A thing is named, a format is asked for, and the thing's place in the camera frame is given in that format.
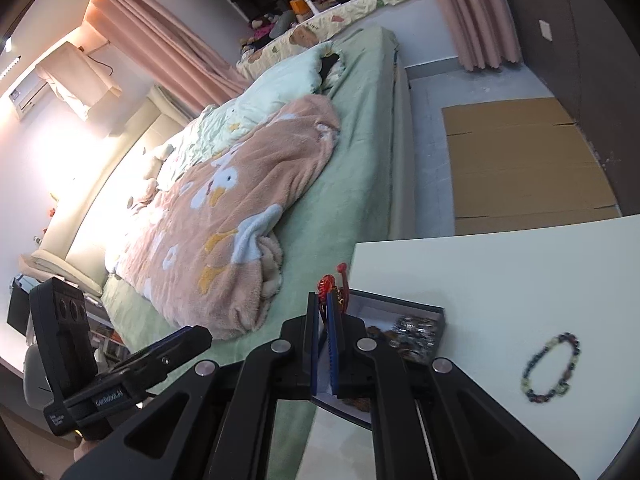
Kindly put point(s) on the plush toys on window seat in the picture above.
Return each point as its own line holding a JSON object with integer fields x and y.
{"x": 267, "y": 30}

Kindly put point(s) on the cream padded headboard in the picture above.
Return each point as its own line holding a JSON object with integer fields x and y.
{"x": 100, "y": 200}

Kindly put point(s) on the dark brown wardrobe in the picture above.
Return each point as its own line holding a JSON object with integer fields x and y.
{"x": 590, "y": 60}

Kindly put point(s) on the cream plush toy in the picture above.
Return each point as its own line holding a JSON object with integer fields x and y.
{"x": 150, "y": 175}

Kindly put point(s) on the pink duck print blanket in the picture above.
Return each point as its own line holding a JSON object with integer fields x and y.
{"x": 250, "y": 185}

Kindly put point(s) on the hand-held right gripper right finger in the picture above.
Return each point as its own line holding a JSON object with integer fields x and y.
{"x": 334, "y": 355}

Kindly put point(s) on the white wall socket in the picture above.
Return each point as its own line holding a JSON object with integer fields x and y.
{"x": 545, "y": 30}

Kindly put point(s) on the black bedside box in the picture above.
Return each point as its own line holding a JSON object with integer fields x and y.
{"x": 20, "y": 307}

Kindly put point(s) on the black gift box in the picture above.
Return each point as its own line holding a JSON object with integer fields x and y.
{"x": 400, "y": 301}

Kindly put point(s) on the person's left hand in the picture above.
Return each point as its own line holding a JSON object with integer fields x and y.
{"x": 87, "y": 449}

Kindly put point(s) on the pink curtain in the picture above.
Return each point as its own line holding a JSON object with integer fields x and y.
{"x": 165, "y": 35}
{"x": 475, "y": 10}

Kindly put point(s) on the printed window seat cushion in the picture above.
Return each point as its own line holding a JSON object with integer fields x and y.
{"x": 325, "y": 25}

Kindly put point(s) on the red beaded charm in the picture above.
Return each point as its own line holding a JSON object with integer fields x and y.
{"x": 326, "y": 284}

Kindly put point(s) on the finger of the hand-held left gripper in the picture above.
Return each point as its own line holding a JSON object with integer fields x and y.
{"x": 170, "y": 352}

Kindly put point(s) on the flattened cardboard sheet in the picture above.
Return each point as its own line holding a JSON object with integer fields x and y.
{"x": 520, "y": 170}

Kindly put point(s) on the white low table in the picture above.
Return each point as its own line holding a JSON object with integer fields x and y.
{"x": 500, "y": 285}

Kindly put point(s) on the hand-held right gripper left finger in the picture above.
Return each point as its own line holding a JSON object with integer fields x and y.
{"x": 314, "y": 355}

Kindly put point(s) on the cream cloth air conditioner cover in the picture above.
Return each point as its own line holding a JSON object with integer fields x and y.
{"x": 80, "y": 80}

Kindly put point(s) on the bed with green sheet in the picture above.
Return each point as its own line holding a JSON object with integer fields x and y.
{"x": 355, "y": 185}

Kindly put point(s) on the light green quilt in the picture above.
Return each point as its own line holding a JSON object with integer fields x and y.
{"x": 270, "y": 90}

